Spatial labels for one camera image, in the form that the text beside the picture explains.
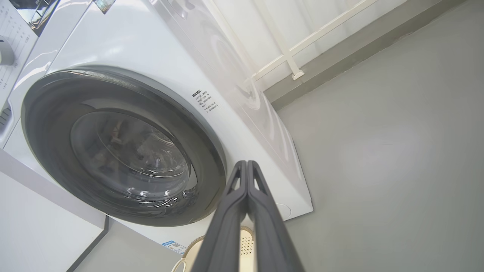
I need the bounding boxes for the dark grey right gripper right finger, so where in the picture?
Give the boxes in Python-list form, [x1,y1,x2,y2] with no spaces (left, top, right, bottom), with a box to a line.
[247,161,305,272]

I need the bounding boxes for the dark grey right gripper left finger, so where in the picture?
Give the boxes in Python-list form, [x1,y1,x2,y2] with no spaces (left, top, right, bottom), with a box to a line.
[191,161,248,272]

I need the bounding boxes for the black round glass washer door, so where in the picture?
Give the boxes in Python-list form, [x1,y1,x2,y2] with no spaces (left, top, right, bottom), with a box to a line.
[21,66,227,227]

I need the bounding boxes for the stainless steel washing machine drum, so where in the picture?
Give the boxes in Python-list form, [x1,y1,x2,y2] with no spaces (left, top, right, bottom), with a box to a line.
[72,111,197,206]

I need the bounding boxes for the white front-load washing machine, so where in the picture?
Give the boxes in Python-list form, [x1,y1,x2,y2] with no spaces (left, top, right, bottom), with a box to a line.
[0,0,313,257]

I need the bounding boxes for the cream laundry basket brown rim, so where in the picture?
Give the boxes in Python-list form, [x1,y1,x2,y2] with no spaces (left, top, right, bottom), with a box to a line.
[171,226,256,272]

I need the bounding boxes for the round white filter cover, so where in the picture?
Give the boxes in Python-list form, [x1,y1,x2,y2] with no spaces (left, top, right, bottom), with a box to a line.
[275,203,292,220]

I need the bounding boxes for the blue energy label sticker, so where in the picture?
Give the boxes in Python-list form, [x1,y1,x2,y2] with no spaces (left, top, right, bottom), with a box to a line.
[161,240,188,254]

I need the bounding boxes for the small black text sticker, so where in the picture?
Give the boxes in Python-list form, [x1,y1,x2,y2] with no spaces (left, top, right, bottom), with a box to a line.
[192,90,220,114]

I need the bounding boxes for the white metal railing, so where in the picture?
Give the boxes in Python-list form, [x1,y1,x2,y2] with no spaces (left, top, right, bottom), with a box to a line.
[204,0,379,82]

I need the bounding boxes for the white flat panel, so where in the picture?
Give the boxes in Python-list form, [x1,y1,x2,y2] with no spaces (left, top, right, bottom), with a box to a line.
[0,149,110,272]

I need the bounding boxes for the dark label sticker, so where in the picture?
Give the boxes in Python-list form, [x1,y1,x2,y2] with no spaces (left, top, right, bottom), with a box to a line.
[93,0,116,15]

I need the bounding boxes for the grey control knob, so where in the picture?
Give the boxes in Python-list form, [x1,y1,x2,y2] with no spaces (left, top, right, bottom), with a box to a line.
[0,36,16,66]

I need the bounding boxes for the black control display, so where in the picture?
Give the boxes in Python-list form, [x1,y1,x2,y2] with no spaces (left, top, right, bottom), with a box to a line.
[9,0,61,36]

